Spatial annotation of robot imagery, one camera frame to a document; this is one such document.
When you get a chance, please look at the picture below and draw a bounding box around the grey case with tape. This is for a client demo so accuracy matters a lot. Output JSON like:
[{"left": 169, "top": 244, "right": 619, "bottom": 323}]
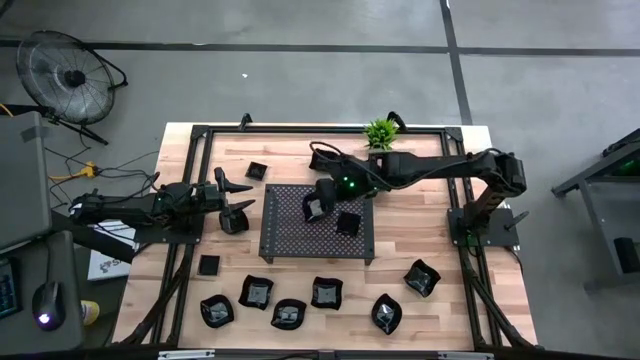
[{"left": 0, "top": 110, "right": 54, "bottom": 254}]

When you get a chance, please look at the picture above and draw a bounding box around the black metal floor fan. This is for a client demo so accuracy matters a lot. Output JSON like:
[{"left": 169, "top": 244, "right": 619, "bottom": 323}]
[{"left": 15, "top": 29, "right": 129, "bottom": 126}]

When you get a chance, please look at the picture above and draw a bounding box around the black computer mouse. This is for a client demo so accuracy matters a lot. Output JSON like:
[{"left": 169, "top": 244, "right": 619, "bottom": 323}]
[{"left": 31, "top": 280, "right": 66, "bottom": 332}]

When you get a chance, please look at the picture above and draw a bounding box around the white printed cardboard box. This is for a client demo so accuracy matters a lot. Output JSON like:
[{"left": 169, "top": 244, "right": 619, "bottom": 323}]
[{"left": 87, "top": 219, "right": 140, "bottom": 282}]

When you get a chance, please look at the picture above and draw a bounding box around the grey metal cart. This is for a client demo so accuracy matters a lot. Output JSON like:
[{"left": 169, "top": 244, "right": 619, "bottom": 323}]
[{"left": 552, "top": 128, "right": 640, "bottom": 294}]

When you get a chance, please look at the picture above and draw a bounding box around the large black wavy square plate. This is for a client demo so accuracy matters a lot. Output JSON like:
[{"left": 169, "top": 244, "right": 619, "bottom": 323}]
[
  {"left": 237, "top": 274, "right": 275, "bottom": 311},
  {"left": 310, "top": 276, "right": 345, "bottom": 311}
]

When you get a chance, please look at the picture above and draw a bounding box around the small black square plate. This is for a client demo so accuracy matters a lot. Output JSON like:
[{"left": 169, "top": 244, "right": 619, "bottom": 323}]
[
  {"left": 335, "top": 211, "right": 363, "bottom": 238},
  {"left": 197, "top": 254, "right": 222, "bottom": 277},
  {"left": 244, "top": 160, "right": 269, "bottom": 182}
]

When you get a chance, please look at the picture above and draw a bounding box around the green plant in white pot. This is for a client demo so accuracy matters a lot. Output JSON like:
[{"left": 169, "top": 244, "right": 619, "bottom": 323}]
[{"left": 363, "top": 118, "right": 400, "bottom": 151}]

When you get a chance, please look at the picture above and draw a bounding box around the silver aluminium extrusion bar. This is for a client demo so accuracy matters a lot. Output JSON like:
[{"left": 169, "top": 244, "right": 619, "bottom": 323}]
[
  {"left": 158, "top": 349, "right": 216, "bottom": 360},
  {"left": 437, "top": 351, "right": 495, "bottom": 360}
]

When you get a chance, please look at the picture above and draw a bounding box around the backlit keyboard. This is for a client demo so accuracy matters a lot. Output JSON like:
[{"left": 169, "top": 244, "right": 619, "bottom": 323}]
[{"left": 0, "top": 257, "right": 21, "bottom": 321}]

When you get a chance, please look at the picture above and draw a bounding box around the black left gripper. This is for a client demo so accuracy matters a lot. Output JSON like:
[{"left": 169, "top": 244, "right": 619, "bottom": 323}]
[{"left": 191, "top": 167, "right": 257, "bottom": 235}]

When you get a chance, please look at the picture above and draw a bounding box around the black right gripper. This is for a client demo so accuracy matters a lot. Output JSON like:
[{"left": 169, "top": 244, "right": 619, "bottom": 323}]
[{"left": 315, "top": 149, "right": 401, "bottom": 202}]

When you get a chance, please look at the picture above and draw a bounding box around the black perforated metal riser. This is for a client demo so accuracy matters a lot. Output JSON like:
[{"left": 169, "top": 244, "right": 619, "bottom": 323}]
[{"left": 258, "top": 183, "right": 375, "bottom": 265}]

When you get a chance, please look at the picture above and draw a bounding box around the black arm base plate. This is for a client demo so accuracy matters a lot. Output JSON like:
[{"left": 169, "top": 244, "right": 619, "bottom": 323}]
[
  {"left": 133, "top": 214, "right": 205, "bottom": 245},
  {"left": 448, "top": 207, "right": 530, "bottom": 247}
]

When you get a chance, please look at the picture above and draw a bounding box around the black diagonal beam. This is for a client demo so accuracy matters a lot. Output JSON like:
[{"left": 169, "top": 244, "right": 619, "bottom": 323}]
[{"left": 49, "top": 209, "right": 137, "bottom": 265}]

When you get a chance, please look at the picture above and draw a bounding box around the grey desk surface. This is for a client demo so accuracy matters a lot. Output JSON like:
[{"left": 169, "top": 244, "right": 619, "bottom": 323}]
[{"left": 0, "top": 230, "right": 86, "bottom": 354}]

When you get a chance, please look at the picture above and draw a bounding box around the black rounded plate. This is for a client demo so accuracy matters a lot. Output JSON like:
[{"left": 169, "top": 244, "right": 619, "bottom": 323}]
[
  {"left": 199, "top": 293, "right": 235, "bottom": 329},
  {"left": 301, "top": 192, "right": 332, "bottom": 224},
  {"left": 218, "top": 207, "right": 250, "bottom": 236},
  {"left": 270, "top": 298, "right": 308, "bottom": 331}
]

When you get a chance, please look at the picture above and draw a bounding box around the black floor stand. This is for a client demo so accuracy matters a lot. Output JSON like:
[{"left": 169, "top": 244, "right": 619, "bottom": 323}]
[{"left": 0, "top": 102, "right": 110, "bottom": 147}]

